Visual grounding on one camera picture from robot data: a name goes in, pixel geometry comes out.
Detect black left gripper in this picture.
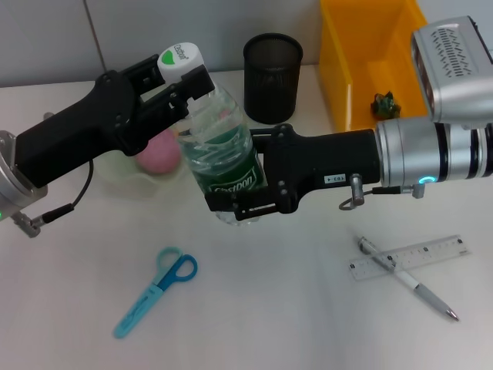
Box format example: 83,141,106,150
16,55,215,190

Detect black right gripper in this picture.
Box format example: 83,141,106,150
203,123,383,222

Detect clear green-label water bottle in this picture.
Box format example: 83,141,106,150
156,41,267,228

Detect pink peach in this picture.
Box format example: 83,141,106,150
136,129,182,177

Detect green plastic wrapper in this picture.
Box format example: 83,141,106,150
369,91,401,119

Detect black mesh pen holder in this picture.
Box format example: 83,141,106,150
242,32,304,125

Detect green glass fruit plate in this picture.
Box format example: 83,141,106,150
90,148,189,201

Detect blue teal scissors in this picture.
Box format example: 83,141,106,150
113,246,199,340

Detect white silver pen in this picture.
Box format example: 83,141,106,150
356,235,461,323

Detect clear plastic ruler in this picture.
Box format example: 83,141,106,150
348,234,473,283

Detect yellow plastic bin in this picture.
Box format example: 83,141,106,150
317,0,432,133

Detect left arm cable with connector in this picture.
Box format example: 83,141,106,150
11,160,96,238

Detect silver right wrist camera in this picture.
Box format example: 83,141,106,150
410,15,493,124

